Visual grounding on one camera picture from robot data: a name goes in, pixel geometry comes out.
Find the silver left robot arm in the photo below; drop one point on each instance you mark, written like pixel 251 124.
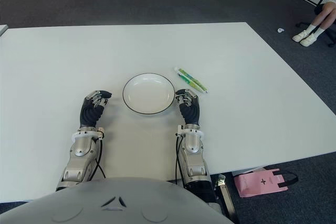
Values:
pixel 81 146

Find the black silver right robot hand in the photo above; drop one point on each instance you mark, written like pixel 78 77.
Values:
pixel 190 111

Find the grey robot torso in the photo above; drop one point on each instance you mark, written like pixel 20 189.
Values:
pixel 118 203

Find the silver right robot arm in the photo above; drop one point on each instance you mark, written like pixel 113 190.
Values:
pixel 193 155

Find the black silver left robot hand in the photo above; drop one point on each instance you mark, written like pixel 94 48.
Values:
pixel 90 111

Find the pink paper bag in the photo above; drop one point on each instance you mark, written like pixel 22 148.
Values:
pixel 254 182

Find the neighbouring white table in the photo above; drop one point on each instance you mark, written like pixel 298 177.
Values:
pixel 2 30

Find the seated person with white shoes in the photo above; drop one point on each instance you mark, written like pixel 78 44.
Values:
pixel 321 16

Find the green white toothpaste tube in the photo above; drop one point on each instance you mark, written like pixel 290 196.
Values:
pixel 191 80

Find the metal table leg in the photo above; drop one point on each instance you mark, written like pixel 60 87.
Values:
pixel 225 195

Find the white plate with black rim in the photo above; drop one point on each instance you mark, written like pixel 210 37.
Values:
pixel 148 94

